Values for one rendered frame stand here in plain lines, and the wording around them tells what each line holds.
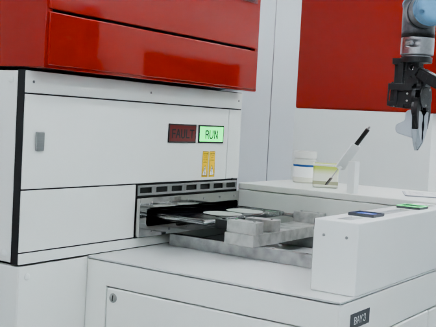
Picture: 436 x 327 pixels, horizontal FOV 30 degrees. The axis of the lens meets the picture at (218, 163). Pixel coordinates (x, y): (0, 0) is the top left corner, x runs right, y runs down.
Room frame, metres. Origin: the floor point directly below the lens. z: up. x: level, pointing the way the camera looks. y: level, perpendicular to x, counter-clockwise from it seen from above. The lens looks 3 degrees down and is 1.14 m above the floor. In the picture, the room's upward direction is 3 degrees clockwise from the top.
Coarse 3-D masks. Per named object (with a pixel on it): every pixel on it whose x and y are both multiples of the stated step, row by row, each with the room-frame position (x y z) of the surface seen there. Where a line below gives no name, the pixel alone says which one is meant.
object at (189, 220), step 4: (148, 212) 1.99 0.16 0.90; (148, 216) 1.99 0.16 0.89; (152, 216) 1.98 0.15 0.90; (156, 216) 1.97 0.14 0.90; (160, 216) 1.96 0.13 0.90; (164, 216) 1.96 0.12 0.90; (168, 216) 1.95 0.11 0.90; (172, 216) 1.95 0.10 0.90; (176, 216) 1.94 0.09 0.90; (164, 220) 1.96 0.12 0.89; (168, 220) 1.95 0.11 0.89; (172, 220) 1.95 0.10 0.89; (176, 220) 1.94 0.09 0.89; (180, 220) 1.93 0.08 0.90; (184, 220) 1.92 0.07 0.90; (188, 220) 1.92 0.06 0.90; (192, 220) 1.91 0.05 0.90; (196, 220) 1.91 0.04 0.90; (200, 220) 1.90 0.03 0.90; (204, 220) 1.90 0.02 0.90; (196, 224) 1.91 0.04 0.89; (200, 224) 1.90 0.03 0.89
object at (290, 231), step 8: (280, 224) 2.07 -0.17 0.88; (288, 224) 2.08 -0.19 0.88; (296, 224) 2.09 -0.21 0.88; (304, 224) 2.10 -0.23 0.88; (312, 224) 2.11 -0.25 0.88; (224, 232) 1.89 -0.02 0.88; (232, 232) 1.88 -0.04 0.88; (264, 232) 1.91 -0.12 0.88; (272, 232) 1.92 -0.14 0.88; (280, 232) 1.95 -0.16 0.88; (288, 232) 1.98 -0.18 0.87; (296, 232) 2.01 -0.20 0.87; (304, 232) 2.05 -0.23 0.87; (312, 232) 2.08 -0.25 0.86; (224, 240) 1.89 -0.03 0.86; (232, 240) 1.87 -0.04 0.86; (240, 240) 1.86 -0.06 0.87; (248, 240) 1.85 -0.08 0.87; (256, 240) 1.85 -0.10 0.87; (264, 240) 1.88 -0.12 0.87; (272, 240) 1.92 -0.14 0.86; (280, 240) 1.95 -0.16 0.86; (288, 240) 1.98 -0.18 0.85
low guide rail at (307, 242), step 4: (296, 240) 2.13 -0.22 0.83; (300, 240) 2.12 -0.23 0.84; (304, 240) 2.11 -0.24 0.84; (308, 240) 2.11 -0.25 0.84; (312, 240) 2.10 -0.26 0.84; (288, 244) 2.14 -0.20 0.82; (292, 244) 2.13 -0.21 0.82; (296, 244) 2.13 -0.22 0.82; (300, 244) 2.12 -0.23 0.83; (304, 244) 2.11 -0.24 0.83; (308, 244) 2.11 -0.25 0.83; (312, 244) 2.10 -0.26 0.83
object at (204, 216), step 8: (152, 208) 2.11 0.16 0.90; (160, 208) 2.12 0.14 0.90; (168, 208) 2.13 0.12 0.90; (176, 208) 2.15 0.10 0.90; (184, 208) 2.16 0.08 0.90; (192, 208) 2.17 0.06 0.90; (200, 208) 2.18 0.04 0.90; (208, 208) 2.18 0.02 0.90; (216, 208) 2.20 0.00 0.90; (224, 208) 2.20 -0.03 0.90; (248, 208) 2.24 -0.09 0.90; (184, 216) 1.99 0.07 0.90; (192, 216) 1.99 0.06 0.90; (200, 216) 2.00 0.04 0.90; (208, 216) 2.01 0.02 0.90; (216, 216) 2.02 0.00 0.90; (224, 216) 2.02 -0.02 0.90; (232, 216) 2.03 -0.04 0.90
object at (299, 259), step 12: (180, 240) 2.00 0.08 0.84; (192, 240) 1.98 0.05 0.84; (204, 240) 1.96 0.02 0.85; (216, 240) 1.94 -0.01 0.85; (216, 252) 1.94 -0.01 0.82; (228, 252) 1.92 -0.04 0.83; (240, 252) 1.90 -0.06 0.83; (252, 252) 1.88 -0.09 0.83; (264, 252) 1.87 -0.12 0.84; (276, 252) 1.85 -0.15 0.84; (288, 252) 1.83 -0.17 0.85; (300, 252) 1.82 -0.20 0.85; (288, 264) 1.83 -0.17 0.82; (300, 264) 1.81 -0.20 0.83
